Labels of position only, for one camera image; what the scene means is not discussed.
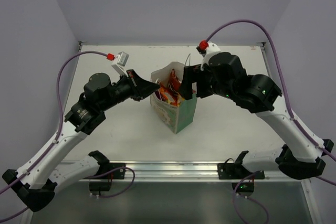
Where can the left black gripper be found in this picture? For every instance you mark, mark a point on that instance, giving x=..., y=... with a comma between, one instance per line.
x=134, y=85

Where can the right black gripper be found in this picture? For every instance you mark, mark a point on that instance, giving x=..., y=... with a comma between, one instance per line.
x=199, y=80

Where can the orange fruit candy bag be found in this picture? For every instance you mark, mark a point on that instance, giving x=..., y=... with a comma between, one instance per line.
x=170, y=96

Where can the green paper gift bag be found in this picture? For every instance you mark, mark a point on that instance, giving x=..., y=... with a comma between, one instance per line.
x=176, y=118

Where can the red Doritos chip bag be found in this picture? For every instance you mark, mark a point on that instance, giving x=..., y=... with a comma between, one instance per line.
x=173, y=84

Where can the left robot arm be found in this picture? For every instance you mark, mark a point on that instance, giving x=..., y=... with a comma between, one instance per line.
x=37, y=182

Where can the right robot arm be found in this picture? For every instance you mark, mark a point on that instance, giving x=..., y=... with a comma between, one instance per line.
x=301, y=155

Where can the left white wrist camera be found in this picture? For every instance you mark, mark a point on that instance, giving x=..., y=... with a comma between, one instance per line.
x=119, y=63

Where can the aluminium mounting rail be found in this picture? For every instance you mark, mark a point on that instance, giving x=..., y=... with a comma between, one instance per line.
x=180, y=172

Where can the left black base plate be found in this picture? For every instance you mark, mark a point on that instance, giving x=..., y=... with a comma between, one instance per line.
x=116, y=171

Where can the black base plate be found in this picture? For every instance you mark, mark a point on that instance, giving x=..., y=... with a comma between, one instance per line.
x=116, y=171
x=234, y=170

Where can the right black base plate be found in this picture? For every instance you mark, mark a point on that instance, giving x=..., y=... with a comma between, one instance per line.
x=234, y=170

